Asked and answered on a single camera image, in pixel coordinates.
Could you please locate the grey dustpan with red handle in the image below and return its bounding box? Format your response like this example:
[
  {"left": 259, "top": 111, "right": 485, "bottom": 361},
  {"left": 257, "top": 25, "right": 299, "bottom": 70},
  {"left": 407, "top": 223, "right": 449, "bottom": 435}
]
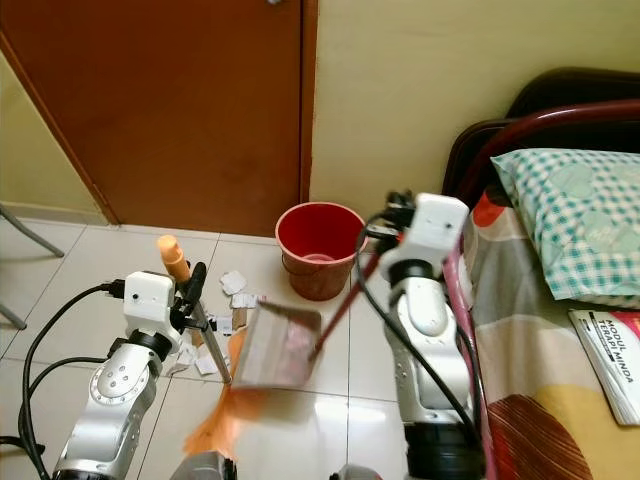
[{"left": 228, "top": 250, "right": 383, "bottom": 390}]

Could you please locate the orange bristle broom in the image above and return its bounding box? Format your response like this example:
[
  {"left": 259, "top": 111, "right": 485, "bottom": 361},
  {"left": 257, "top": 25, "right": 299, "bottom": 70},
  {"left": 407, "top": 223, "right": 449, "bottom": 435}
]
[{"left": 157, "top": 234, "right": 267, "bottom": 463}]

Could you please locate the red plastic bucket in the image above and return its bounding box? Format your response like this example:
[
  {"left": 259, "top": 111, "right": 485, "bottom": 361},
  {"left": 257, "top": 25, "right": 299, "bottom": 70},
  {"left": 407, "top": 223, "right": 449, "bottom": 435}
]
[{"left": 275, "top": 202, "right": 367, "bottom": 302}]

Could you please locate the grey left robot foot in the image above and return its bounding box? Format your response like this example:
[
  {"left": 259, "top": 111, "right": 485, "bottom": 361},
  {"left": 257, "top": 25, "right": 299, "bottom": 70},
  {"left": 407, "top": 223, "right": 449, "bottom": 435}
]
[{"left": 182, "top": 452, "right": 241, "bottom": 480}]

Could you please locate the grey robot foot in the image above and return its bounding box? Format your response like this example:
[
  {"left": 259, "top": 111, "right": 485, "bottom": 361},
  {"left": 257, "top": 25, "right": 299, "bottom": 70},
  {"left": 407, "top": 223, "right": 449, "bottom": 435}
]
[
  {"left": 335, "top": 463, "right": 393, "bottom": 480},
  {"left": 182, "top": 452, "right": 241, "bottom": 480}
]

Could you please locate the grey metal chair leg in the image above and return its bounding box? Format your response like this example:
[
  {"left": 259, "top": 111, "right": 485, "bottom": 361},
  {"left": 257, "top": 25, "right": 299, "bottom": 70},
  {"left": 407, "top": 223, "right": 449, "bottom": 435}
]
[
  {"left": 0, "top": 303, "right": 27, "bottom": 330},
  {"left": 0, "top": 204, "right": 53, "bottom": 260}
]

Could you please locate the green checkered pillow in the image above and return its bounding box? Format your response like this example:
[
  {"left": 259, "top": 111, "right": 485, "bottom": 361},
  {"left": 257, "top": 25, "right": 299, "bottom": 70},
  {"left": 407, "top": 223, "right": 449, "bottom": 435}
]
[{"left": 490, "top": 147, "right": 640, "bottom": 302}]

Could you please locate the brown wooden door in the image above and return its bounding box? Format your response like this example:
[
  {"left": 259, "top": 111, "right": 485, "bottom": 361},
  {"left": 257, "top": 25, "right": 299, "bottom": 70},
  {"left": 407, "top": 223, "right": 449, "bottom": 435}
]
[{"left": 0, "top": 0, "right": 320, "bottom": 239}]

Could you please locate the dark maroon bed headboard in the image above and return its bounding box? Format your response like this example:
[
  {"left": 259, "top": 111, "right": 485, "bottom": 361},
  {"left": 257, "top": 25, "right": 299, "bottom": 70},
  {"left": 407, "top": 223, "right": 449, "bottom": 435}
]
[{"left": 441, "top": 67, "right": 640, "bottom": 204}]

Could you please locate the bed with patterned sheet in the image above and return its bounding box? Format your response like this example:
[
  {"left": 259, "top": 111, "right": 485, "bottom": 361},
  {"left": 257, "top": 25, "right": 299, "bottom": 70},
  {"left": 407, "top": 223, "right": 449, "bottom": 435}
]
[{"left": 453, "top": 190, "right": 640, "bottom": 480}]

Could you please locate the grey right robot foot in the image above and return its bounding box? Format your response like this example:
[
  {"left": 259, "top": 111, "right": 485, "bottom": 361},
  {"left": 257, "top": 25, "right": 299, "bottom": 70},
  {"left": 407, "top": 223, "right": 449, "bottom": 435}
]
[{"left": 335, "top": 463, "right": 393, "bottom": 480}]

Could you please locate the white and red book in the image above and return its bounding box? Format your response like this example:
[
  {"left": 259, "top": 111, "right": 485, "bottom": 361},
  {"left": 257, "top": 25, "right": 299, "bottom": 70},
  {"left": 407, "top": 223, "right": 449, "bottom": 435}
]
[{"left": 567, "top": 308, "right": 640, "bottom": 427}]

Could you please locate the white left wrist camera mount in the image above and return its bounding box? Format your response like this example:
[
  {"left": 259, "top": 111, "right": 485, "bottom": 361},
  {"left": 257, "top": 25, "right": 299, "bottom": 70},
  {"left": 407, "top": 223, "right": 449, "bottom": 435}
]
[{"left": 122, "top": 270, "right": 177, "bottom": 347}]

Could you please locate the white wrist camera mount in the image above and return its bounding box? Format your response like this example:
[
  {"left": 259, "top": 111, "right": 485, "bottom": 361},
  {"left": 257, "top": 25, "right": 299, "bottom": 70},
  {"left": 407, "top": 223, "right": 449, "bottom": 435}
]
[
  {"left": 403, "top": 192, "right": 470, "bottom": 269},
  {"left": 122, "top": 270, "right": 177, "bottom": 347}
]

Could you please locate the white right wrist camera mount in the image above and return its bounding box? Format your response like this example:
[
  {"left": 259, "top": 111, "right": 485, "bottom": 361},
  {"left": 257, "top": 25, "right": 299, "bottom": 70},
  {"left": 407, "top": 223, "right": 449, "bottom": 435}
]
[{"left": 403, "top": 192, "right": 470, "bottom": 269}]

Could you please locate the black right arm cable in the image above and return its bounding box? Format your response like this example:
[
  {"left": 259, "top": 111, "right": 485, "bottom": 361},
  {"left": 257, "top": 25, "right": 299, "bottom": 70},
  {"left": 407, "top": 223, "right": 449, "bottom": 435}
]
[{"left": 354, "top": 215, "right": 483, "bottom": 446}]

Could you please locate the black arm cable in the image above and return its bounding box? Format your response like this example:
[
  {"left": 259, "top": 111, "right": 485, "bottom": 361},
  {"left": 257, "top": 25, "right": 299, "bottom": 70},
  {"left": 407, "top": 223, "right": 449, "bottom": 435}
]
[
  {"left": 354, "top": 215, "right": 483, "bottom": 446},
  {"left": 18, "top": 282, "right": 127, "bottom": 480}
]

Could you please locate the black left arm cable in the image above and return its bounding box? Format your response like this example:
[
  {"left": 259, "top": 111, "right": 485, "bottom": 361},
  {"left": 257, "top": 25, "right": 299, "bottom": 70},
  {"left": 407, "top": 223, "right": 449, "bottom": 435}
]
[{"left": 18, "top": 282, "right": 127, "bottom": 480}]

